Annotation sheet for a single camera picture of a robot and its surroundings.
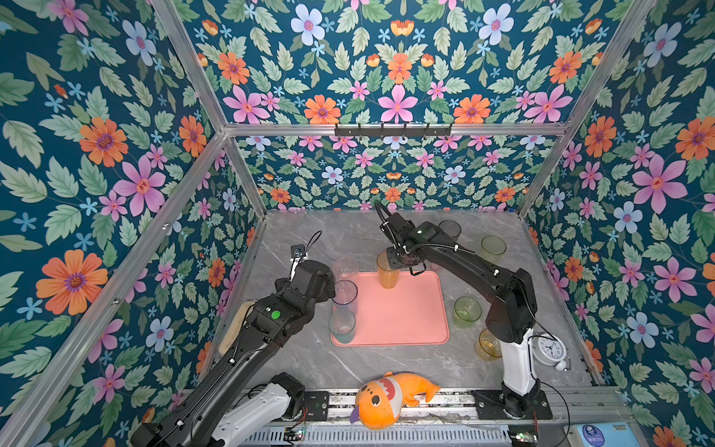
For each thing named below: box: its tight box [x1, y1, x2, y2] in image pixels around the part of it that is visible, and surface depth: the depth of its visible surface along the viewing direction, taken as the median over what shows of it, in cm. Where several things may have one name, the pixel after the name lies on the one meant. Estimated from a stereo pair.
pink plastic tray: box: [334, 271, 450, 348], surface depth 95 cm
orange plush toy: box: [350, 370, 442, 431], surface depth 70 cm
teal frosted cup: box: [328, 309, 357, 344], surface depth 84 cm
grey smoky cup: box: [437, 218, 462, 243], surface depth 100 cm
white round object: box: [532, 333, 571, 372], surface depth 81 cm
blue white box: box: [562, 420, 646, 447], surface depth 67 cm
